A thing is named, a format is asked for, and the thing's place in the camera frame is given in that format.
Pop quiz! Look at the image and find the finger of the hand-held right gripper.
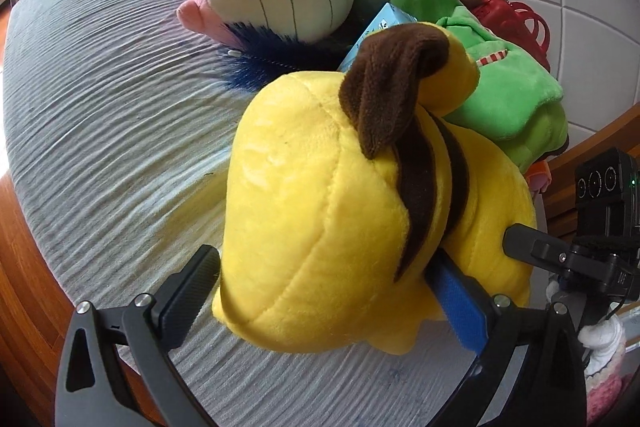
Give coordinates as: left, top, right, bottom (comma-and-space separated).
502, 224, 572, 276

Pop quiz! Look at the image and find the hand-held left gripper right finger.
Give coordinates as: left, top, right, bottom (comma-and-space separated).
425, 254, 588, 427

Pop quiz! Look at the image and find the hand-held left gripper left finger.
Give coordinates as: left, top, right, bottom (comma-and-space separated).
54, 244, 223, 427

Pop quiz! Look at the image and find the yellow brown plush toy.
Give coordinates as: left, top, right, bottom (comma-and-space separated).
210, 21, 538, 355

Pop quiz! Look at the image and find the person's right forearm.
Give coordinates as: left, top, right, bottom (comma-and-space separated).
584, 357, 637, 427

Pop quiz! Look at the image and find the person's right hand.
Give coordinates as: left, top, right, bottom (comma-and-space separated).
577, 319, 627, 378

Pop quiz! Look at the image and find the green plush toy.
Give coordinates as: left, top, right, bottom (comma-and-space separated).
390, 0, 571, 175

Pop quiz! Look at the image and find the red handbag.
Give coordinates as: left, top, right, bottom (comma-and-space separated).
460, 0, 551, 72

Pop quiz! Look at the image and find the bed with grey sheet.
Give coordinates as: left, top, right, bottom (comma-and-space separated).
2, 0, 551, 427

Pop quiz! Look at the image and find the dark blue furry toy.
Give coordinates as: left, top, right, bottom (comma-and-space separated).
220, 22, 361, 92

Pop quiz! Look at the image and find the light blue cardboard box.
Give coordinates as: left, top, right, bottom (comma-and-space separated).
336, 2, 421, 72

